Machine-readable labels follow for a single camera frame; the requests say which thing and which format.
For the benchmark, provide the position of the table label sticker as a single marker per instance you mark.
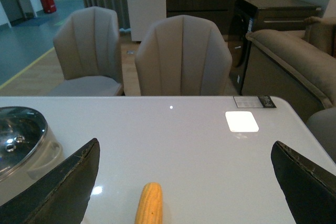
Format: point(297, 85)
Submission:
point(263, 101)

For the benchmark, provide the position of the white cabinet column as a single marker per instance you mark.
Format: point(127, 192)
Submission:
point(142, 13)

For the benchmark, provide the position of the glass pot lid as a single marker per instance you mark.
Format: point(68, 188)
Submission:
point(23, 130)

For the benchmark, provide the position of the beige chair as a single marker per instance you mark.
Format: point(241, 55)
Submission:
point(183, 56)
point(89, 52)

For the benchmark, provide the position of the beige chair left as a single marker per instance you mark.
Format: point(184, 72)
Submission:
point(89, 52)

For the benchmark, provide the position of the red bin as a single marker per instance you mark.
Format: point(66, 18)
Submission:
point(48, 6)

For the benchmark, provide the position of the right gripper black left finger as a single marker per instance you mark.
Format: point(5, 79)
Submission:
point(62, 195)

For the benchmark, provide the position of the white electric cooking pot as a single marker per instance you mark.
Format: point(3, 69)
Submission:
point(47, 157)

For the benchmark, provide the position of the black appliance box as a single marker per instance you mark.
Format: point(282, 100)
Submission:
point(253, 15)

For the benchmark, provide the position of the yellow corn cob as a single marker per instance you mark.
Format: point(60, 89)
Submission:
point(150, 206)

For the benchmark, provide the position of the grey chair at table end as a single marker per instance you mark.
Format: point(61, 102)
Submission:
point(322, 126)

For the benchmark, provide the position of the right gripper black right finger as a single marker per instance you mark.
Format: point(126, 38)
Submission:
point(308, 188)

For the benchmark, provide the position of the beige chair right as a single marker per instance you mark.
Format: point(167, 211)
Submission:
point(183, 56)

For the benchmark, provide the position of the brown fabric sofa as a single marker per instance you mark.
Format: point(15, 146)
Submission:
point(297, 66)

